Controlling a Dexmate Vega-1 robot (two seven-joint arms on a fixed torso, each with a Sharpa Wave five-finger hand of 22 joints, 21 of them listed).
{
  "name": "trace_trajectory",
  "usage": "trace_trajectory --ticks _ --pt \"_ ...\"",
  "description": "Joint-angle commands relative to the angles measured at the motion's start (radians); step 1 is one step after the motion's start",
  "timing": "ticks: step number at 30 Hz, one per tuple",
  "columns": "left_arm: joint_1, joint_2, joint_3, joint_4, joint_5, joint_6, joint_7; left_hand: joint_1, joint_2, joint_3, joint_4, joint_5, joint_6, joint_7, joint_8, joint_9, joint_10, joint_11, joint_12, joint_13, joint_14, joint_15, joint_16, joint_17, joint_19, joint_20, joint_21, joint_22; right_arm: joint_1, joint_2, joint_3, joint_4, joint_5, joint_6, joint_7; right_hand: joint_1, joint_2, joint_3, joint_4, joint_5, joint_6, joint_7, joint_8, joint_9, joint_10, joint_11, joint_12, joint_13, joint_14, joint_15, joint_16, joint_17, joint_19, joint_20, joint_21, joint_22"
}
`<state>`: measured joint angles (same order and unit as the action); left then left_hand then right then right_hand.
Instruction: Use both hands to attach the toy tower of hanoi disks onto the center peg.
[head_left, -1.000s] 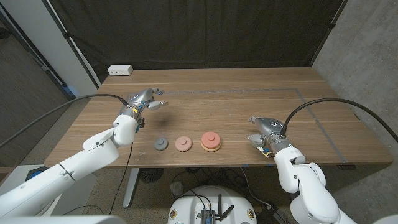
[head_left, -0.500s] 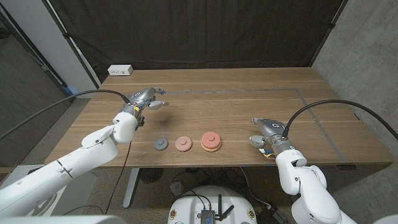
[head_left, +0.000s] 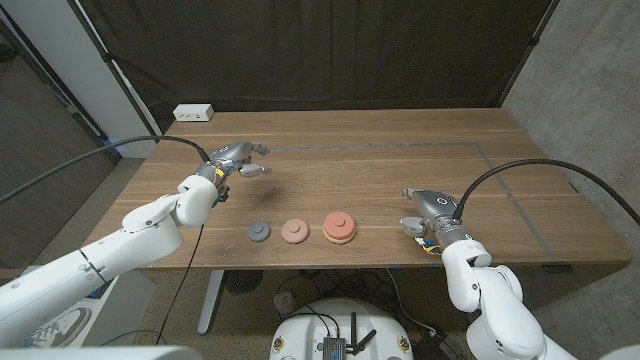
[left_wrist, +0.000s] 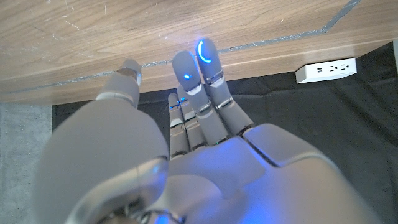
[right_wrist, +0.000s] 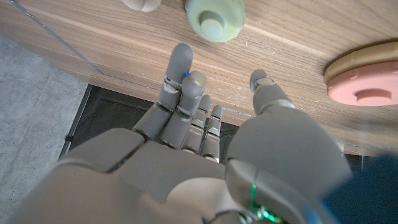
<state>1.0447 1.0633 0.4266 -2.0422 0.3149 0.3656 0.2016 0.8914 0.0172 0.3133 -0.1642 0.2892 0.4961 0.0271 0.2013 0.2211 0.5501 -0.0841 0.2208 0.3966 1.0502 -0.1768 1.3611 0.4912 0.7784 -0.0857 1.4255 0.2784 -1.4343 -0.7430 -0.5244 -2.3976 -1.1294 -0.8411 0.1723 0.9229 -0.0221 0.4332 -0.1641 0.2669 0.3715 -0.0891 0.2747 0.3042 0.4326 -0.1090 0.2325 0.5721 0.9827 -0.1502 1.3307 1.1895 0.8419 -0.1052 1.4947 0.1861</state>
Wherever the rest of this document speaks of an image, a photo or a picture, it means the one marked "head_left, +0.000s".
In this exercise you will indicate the small grey hanoi disk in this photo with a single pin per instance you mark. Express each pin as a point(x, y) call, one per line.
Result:
point(259, 231)

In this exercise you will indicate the white power strip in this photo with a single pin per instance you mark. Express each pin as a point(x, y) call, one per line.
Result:
point(193, 112)

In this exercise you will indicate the black backdrop cloth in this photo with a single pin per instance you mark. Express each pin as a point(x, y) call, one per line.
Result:
point(320, 50)

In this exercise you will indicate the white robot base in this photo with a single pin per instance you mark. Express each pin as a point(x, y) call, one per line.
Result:
point(305, 330)

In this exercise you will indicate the large orange hanoi disk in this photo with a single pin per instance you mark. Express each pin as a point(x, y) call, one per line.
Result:
point(340, 241)

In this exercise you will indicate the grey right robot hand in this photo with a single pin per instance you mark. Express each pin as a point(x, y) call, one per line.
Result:
point(440, 207)

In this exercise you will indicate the dark round floor fan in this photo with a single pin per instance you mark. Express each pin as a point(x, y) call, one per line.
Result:
point(242, 280)

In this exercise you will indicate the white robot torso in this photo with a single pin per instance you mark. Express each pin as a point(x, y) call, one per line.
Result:
point(100, 354)

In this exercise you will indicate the black backdrop stand pole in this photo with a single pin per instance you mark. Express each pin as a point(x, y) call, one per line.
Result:
point(534, 40)
point(118, 75)

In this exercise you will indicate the white table leg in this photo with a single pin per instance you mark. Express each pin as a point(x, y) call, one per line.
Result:
point(210, 300)

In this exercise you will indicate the black power adapter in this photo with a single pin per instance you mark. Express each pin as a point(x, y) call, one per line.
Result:
point(435, 345)

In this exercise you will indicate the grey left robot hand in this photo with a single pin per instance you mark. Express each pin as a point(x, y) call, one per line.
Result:
point(232, 152)

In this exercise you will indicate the grey round floor object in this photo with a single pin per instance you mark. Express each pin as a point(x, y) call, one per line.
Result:
point(284, 301)

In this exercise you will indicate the green hanoi disk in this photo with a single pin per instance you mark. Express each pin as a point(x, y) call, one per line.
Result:
point(419, 234)

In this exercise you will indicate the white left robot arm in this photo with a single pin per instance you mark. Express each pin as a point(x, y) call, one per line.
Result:
point(100, 260)

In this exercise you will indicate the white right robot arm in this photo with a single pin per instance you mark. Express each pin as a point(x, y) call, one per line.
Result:
point(490, 295)

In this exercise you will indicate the grey white sneaker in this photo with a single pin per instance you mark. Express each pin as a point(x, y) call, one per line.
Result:
point(60, 327)

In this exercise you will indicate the grey antenna radio module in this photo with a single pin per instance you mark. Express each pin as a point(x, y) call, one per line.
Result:
point(334, 346)

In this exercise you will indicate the coral red hanoi disk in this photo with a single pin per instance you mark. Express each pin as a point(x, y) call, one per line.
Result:
point(339, 225)

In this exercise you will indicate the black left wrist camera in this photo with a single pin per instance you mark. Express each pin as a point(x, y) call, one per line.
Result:
point(223, 194)

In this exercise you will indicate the pink hanoi disk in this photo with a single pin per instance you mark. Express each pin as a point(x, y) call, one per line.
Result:
point(295, 231)

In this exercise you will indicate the grey tape outline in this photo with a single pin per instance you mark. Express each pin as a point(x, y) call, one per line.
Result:
point(375, 146)

